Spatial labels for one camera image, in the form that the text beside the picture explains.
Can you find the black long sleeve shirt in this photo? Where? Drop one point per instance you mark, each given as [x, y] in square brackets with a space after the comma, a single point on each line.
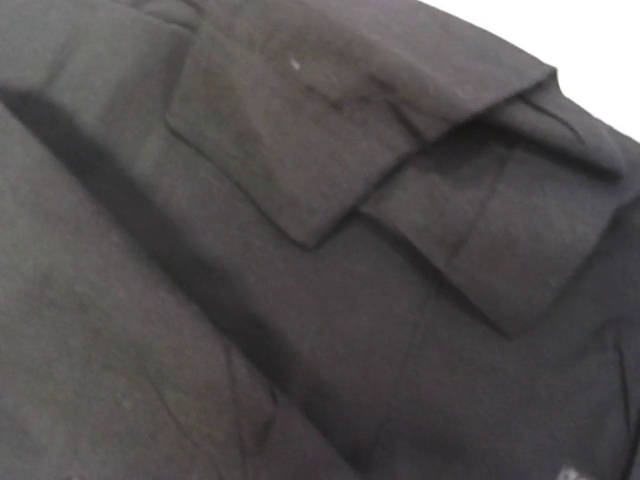
[307, 240]

